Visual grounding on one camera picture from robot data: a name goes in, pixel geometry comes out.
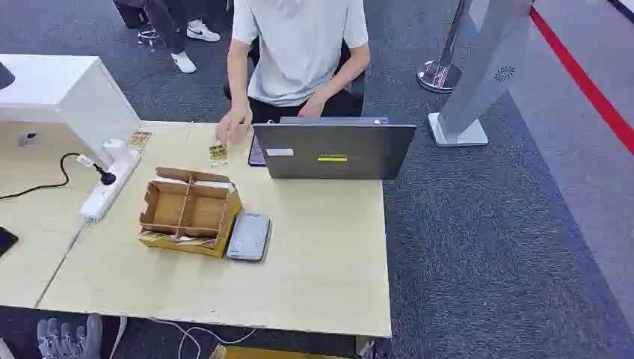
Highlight person's right hand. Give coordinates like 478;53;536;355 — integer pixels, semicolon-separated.
215;101;254;149

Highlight person's left hand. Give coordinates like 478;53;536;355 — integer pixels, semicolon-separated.
298;93;329;119

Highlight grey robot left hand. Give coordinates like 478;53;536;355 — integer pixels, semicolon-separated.
36;313;103;359

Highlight printed card with green picture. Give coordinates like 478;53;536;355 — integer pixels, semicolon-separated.
208;143;230;169

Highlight dark smartphone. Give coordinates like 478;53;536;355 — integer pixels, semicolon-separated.
247;133;268;168

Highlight white table leg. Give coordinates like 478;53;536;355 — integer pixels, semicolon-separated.
108;316;129;359

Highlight dark grey laptop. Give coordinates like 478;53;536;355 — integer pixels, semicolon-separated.
252;116;417;181

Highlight seated person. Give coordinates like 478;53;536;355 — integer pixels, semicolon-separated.
215;0;372;149

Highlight white card stack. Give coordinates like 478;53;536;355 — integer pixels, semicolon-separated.
154;175;237;194

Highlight printed card with orange picture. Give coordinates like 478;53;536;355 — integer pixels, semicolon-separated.
129;130;153;153

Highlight partitioned wooden card box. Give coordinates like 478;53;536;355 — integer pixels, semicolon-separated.
138;167;243;259

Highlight grey flat card reader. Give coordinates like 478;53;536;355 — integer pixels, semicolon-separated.
225;211;272;263

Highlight standing person's legs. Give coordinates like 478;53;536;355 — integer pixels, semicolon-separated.
141;0;222;75

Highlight black flat device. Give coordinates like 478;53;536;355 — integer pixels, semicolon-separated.
0;226;19;259

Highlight printed card stack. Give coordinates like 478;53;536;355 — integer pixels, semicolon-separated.
139;230;220;248

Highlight white power strip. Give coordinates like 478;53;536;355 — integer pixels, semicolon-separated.
79;139;143;223

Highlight black chair with castors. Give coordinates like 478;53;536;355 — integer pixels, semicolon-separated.
112;0;161;52

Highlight white cabinet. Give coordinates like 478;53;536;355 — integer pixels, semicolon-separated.
0;53;141;165

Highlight grey kiosk stand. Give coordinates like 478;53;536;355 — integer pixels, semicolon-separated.
427;0;535;149

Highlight yellow box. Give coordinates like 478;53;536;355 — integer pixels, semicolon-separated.
209;344;348;359

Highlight dark lamp shade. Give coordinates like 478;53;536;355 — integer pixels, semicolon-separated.
0;61;16;92

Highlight red floor tape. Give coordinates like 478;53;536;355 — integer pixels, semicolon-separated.
529;5;634;156

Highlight white cable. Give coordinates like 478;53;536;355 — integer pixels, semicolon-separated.
147;316;259;359

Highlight black plug with cable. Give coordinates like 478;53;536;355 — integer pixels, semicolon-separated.
0;152;118;202

